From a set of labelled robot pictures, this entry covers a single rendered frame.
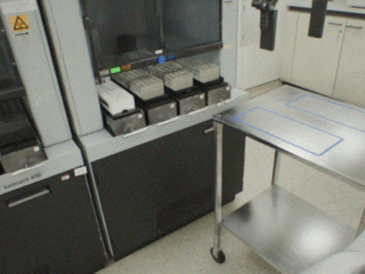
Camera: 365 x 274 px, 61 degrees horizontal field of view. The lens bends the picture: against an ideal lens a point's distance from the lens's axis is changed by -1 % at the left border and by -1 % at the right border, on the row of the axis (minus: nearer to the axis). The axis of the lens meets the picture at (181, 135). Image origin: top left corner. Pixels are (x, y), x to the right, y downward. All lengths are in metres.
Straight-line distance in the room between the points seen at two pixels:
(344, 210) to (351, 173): 1.17
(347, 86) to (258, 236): 2.11
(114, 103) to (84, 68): 0.17
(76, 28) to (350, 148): 0.98
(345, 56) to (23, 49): 2.68
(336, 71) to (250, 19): 0.94
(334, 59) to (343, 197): 1.50
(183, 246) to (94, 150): 0.78
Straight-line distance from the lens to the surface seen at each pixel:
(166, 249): 1.76
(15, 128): 1.23
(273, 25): 0.58
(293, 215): 1.57
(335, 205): 2.12
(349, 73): 3.22
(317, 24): 0.70
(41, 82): 1.21
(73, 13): 1.19
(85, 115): 1.29
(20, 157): 1.20
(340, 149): 1.04
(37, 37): 1.18
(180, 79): 1.41
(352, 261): 0.48
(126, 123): 1.26
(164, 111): 1.32
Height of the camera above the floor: 1.34
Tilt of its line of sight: 30 degrees down
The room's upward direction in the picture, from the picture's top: 4 degrees counter-clockwise
